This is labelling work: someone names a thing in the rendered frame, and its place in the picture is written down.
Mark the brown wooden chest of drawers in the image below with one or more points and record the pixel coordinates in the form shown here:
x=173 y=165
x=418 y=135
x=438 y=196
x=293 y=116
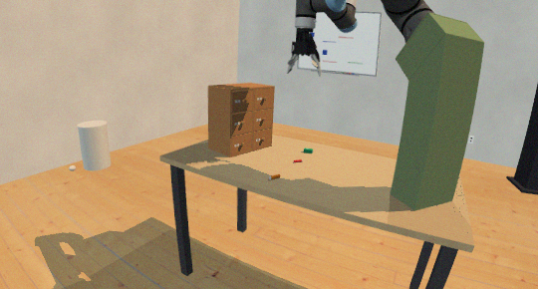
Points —
x=219 y=115

